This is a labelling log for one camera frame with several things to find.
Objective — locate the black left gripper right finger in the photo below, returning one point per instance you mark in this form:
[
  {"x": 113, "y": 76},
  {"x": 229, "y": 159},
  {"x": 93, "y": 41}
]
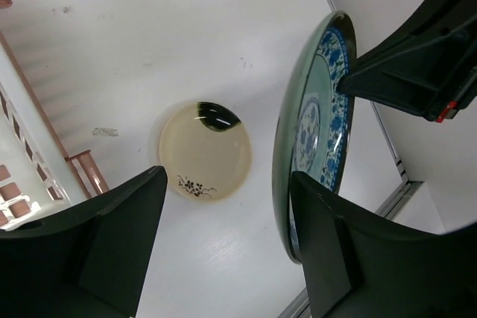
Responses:
[{"x": 358, "y": 264}]

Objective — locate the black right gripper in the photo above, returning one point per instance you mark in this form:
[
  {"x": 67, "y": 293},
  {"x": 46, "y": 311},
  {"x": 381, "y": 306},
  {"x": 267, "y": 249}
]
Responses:
[{"x": 427, "y": 67}]

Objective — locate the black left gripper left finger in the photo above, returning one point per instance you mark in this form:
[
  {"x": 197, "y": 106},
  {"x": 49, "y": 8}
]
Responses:
[{"x": 89, "y": 260}]

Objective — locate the cream plate with black motif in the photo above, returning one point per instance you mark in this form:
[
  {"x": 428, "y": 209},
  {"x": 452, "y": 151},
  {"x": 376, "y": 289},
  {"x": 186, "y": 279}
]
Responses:
[{"x": 206, "y": 151}]

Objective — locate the tape scrap on table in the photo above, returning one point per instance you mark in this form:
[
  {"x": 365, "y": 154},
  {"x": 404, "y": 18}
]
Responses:
[{"x": 106, "y": 132}]

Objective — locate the blue floral plate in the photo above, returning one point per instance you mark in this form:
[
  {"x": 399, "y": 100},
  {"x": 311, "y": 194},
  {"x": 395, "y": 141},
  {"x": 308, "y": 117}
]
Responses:
[{"x": 315, "y": 120}]

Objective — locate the white pink dish rack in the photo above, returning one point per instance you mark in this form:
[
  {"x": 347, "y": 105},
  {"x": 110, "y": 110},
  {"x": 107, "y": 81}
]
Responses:
[{"x": 38, "y": 176}]

